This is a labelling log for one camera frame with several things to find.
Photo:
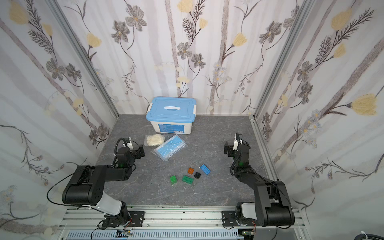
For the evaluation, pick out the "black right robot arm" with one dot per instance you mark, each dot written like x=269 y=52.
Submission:
x=271 y=206

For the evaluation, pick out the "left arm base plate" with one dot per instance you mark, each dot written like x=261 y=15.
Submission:
x=135 y=218

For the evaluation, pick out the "blue lidded storage box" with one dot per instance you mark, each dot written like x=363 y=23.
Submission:
x=172 y=115

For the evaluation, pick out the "bagged blue face masks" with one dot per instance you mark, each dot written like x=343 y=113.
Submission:
x=169 y=148

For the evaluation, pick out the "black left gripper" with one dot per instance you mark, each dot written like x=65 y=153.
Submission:
x=139 y=151

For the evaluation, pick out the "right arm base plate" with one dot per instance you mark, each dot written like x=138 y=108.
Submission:
x=235 y=219

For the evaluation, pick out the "aluminium front rail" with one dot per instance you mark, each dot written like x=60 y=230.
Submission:
x=182 y=218

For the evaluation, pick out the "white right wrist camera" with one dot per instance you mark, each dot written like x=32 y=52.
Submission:
x=237 y=141

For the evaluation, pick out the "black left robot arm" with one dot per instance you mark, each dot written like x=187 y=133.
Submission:
x=86 y=186

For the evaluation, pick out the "long green lego brick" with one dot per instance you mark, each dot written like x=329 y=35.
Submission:
x=187 y=180

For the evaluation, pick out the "blue lego brick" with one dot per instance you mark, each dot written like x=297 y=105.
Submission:
x=205 y=169

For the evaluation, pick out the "black lego brick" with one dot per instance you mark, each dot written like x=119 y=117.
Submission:
x=197 y=175

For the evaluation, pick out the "small green lego brick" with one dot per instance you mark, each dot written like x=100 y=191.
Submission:
x=173 y=180

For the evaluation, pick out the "white slotted cable duct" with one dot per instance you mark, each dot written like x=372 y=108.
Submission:
x=215 y=234

